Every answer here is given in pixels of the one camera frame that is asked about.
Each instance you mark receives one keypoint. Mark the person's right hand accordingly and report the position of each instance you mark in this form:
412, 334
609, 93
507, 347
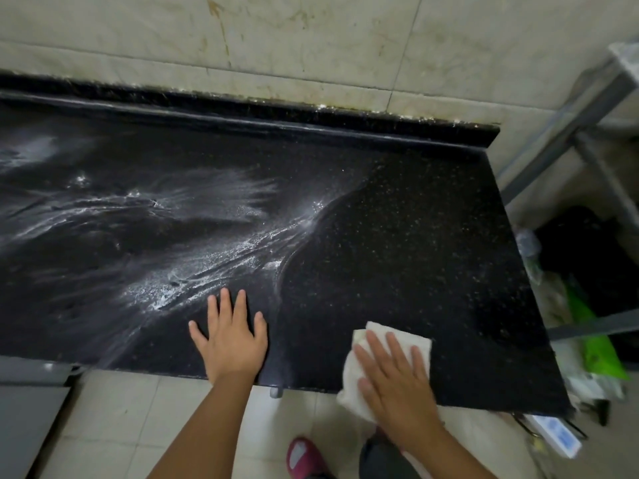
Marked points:
399, 394

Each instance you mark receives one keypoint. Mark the person's left hand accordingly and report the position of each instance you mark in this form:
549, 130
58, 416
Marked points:
232, 351

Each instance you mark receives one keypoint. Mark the person's left middle finger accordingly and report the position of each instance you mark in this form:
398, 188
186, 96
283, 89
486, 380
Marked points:
225, 306

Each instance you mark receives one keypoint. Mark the person's left little finger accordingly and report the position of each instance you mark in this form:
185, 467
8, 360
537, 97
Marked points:
198, 334

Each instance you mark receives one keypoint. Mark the person's right thumb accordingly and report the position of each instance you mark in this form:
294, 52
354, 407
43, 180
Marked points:
367, 396

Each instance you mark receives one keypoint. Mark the person's right little finger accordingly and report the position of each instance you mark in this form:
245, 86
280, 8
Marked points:
418, 363

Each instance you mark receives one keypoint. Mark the person's right middle finger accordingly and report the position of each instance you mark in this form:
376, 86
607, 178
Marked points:
379, 350

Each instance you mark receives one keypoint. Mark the person's left thumb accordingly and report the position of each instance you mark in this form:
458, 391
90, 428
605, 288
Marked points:
261, 328

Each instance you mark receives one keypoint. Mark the white cleaning cloth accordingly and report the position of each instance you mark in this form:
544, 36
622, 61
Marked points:
354, 374

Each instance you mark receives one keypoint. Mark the person's left forearm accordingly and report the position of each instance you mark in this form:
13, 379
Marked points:
209, 429

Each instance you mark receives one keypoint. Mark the person's right forearm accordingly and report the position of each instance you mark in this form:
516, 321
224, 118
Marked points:
449, 456

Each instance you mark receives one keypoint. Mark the dark trouser leg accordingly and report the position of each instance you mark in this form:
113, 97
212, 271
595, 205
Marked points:
382, 463

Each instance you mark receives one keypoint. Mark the pink slipper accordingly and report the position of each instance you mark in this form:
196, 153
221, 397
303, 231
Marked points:
303, 458

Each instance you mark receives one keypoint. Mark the white power strip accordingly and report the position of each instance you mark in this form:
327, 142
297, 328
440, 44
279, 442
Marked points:
554, 433

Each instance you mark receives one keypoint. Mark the clear plastic bottle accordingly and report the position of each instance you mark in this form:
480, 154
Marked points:
529, 251

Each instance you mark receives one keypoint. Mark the green plastic bag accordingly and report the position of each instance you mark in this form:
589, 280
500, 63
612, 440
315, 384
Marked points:
599, 344

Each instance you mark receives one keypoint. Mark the grey cabinet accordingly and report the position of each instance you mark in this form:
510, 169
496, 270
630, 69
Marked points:
30, 419

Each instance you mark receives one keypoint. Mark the black bin bag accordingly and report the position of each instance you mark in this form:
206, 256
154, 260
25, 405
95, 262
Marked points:
584, 244

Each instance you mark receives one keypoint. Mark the grey metal rack frame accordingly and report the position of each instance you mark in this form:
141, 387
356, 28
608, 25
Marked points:
589, 104

